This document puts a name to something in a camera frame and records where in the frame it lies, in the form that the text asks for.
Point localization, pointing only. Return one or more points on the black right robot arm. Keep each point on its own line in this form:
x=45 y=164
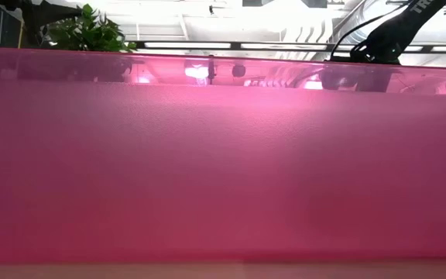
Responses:
x=397 y=35

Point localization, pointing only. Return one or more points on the dark ceiling panel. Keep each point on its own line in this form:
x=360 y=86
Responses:
x=256 y=2
x=315 y=3

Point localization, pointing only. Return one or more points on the green leafy plant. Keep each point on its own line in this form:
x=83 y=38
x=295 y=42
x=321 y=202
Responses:
x=87 y=35

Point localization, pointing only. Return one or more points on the black horizontal beam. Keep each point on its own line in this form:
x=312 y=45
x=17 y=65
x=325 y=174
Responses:
x=426 y=49

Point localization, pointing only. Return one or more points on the red plastic basket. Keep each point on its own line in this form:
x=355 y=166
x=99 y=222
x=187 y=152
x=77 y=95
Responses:
x=223 y=166

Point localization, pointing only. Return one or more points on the black ceiling rail with hook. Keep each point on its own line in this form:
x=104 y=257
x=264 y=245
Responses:
x=395 y=2

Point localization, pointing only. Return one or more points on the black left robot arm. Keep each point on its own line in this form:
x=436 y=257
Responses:
x=37 y=19

